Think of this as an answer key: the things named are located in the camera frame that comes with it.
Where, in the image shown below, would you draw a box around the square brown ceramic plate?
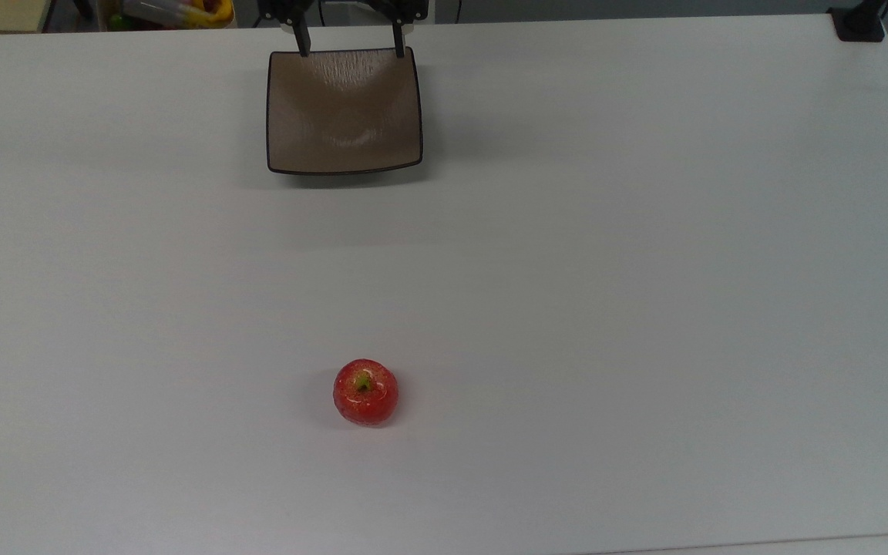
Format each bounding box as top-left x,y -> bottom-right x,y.
266,47 -> 424,177

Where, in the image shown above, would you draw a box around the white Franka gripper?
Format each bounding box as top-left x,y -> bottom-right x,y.
257,0 -> 431,59

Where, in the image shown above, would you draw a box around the black table clamp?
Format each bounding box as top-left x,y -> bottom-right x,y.
828,0 -> 887,42

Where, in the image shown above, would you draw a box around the red apple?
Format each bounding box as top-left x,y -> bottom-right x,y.
332,358 -> 400,428

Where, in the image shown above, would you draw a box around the bag of colourful items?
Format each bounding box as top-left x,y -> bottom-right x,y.
103,0 -> 236,31

